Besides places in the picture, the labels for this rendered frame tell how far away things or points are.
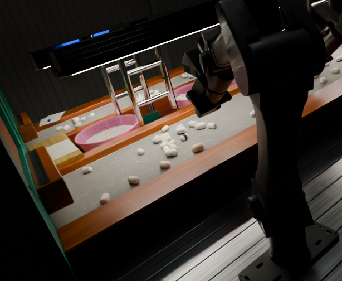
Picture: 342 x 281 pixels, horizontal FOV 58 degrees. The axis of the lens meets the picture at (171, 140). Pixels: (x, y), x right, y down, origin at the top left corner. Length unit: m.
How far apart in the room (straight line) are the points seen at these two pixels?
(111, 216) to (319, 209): 0.45
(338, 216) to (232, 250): 0.23
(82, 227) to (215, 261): 0.29
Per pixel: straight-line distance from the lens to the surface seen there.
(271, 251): 0.61
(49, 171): 0.79
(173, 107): 1.20
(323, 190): 0.79
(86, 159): 1.05
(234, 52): 0.39
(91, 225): 0.70
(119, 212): 0.70
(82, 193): 0.89
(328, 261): 0.63
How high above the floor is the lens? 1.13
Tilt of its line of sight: 23 degrees down
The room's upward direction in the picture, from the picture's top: 16 degrees counter-clockwise
